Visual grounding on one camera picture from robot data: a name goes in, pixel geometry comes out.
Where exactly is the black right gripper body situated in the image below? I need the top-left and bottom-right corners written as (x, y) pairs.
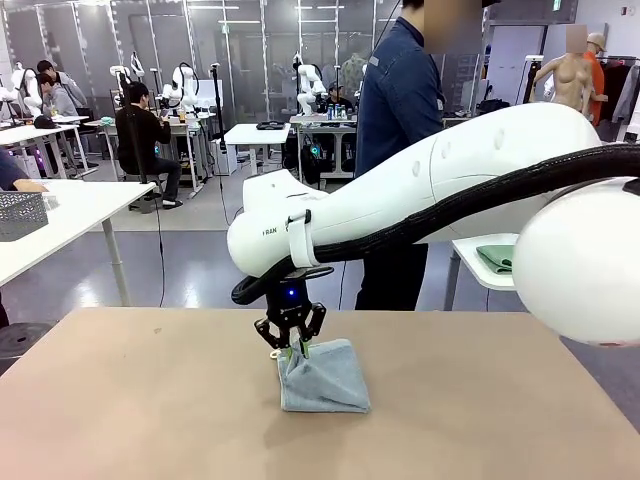
top-left (264, 278), bottom-right (312, 330)

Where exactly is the blue-gray towel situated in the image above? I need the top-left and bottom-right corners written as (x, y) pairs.
top-left (268, 338), bottom-right (372, 414)

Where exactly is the gray perforated plastic basket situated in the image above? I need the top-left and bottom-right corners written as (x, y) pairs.
top-left (0, 192), bottom-right (50, 243)

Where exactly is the white height-adjustable desk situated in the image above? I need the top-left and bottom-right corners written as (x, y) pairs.
top-left (223, 123), bottom-right (292, 177)

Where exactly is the gray lab desk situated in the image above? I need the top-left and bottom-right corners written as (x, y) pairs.
top-left (289, 113), bottom-right (359, 196)

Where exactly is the green towel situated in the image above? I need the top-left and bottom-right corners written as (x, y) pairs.
top-left (475, 244), bottom-right (516, 274)

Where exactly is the black stand pole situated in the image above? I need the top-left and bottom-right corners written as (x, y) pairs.
top-left (210, 63), bottom-right (229, 154)

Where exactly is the seated person in dark cap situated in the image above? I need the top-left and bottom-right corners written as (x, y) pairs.
top-left (323, 82), bottom-right (357, 119)

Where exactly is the seated person in black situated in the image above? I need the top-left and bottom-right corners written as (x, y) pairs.
top-left (113, 81), bottom-right (184, 209)

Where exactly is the person in denim jacket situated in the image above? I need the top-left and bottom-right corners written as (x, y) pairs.
top-left (353, 0), bottom-right (501, 312)

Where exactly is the person in gray jacket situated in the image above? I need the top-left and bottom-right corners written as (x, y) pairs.
top-left (36, 58), bottom-right (89, 107)

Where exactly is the person in gray hoodie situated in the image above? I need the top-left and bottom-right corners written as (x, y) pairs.
top-left (35, 73), bottom-right (81, 119)

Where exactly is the long white desk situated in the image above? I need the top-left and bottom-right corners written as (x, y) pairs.
top-left (0, 115), bottom-right (99, 180)

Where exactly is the person in navy sleeve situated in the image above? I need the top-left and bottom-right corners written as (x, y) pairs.
top-left (0, 148), bottom-right (50, 194)

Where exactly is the black tripod with white head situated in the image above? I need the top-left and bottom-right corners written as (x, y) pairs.
top-left (519, 54), bottom-right (545, 106)

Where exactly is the bare mannequin with dark trousers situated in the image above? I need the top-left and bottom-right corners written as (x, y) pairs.
top-left (530, 24), bottom-right (596, 117)

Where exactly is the mannequin with orange shirt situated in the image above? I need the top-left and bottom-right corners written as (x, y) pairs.
top-left (582, 32), bottom-right (610, 129)

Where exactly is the clothes rack with dark garments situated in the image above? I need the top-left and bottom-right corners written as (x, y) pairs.
top-left (597, 55), bottom-right (640, 144)

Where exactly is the white strap on arm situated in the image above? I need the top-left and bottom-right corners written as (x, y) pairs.
top-left (285, 208), bottom-right (317, 269)

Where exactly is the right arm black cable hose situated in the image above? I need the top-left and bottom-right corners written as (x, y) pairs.
top-left (230, 142), bottom-right (640, 306)

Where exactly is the black hanging cable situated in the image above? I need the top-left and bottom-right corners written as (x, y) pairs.
top-left (155, 185), bottom-right (167, 307)

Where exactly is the white frame workbench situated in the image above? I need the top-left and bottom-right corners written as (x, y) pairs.
top-left (82, 112), bottom-right (206, 194)

